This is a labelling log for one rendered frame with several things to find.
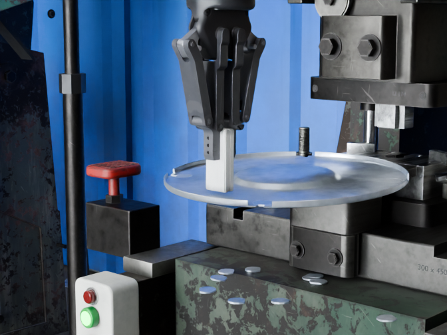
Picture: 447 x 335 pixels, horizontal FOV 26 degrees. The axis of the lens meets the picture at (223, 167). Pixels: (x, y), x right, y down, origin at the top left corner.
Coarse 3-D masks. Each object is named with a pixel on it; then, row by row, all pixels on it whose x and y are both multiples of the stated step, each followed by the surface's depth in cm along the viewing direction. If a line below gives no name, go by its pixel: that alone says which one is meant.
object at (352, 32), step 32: (320, 0) 129; (352, 0) 126; (384, 0) 123; (320, 32) 131; (352, 32) 124; (384, 32) 121; (416, 32) 122; (320, 64) 131; (352, 64) 124; (384, 64) 122; (416, 64) 122
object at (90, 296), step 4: (88, 288) 128; (92, 288) 128; (84, 292) 128; (88, 292) 127; (92, 292) 127; (96, 292) 127; (84, 296) 128; (88, 296) 127; (92, 296) 127; (96, 296) 127; (84, 300) 128; (88, 300) 127; (92, 300) 127; (96, 300) 127; (92, 304) 128
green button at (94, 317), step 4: (84, 308) 128; (88, 308) 127; (92, 308) 128; (80, 312) 128; (88, 312) 127; (92, 312) 127; (96, 312) 128; (80, 316) 128; (92, 316) 127; (96, 316) 127; (80, 320) 129; (92, 320) 127; (96, 320) 127; (92, 324) 127; (96, 324) 128
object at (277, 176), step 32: (256, 160) 127; (288, 160) 126; (320, 160) 126; (352, 160) 125; (384, 160) 122; (192, 192) 109; (256, 192) 108; (288, 192) 108; (320, 192) 108; (352, 192) 107; (384, 192) 105
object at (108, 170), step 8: (120, 160) 144; (88, 168) 139; (96, 168) 138; (104, 168) 137; (112, 168) 137; (120, 168) 138; (128, 168) 139; (136, 168) 140; (96, 176) 138; (104, 176) 137; (112, 176) 137; (120, 176) 138; (128, 176) 139; (112, 184) 140; (112, 192) 140
